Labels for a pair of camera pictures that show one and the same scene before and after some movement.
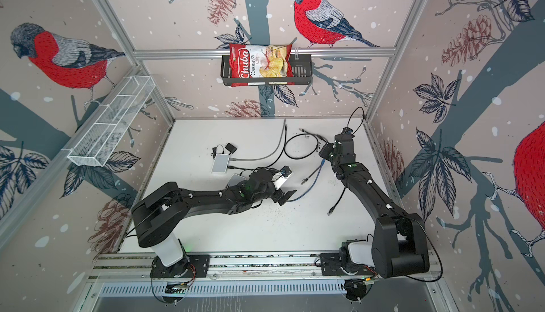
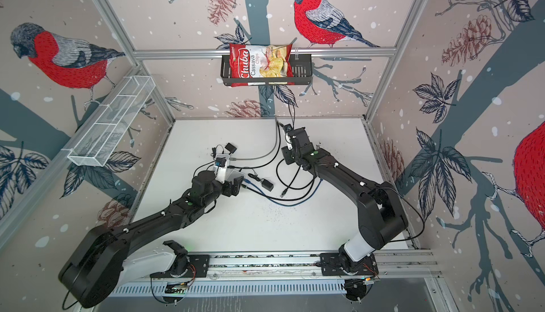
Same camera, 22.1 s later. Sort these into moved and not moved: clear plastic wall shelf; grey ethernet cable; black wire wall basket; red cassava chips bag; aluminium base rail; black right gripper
Moved: grey ethernet cable; black right gripper
Not moved: aluminium base rail; red cassava chips bag; clear plastic wall shelf; black wire wall basket
